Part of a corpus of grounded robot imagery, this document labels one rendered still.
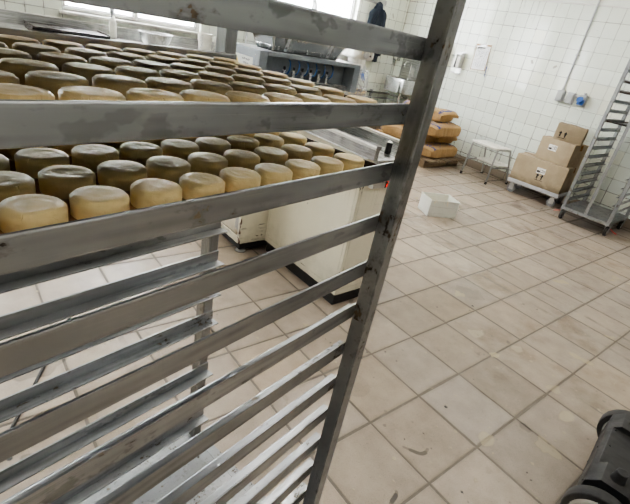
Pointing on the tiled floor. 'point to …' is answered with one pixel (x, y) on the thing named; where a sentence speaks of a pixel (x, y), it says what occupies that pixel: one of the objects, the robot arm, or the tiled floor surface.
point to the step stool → (490, 158)
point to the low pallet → (438, 161)
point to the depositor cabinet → (246, 230)
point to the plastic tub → (438, 205)
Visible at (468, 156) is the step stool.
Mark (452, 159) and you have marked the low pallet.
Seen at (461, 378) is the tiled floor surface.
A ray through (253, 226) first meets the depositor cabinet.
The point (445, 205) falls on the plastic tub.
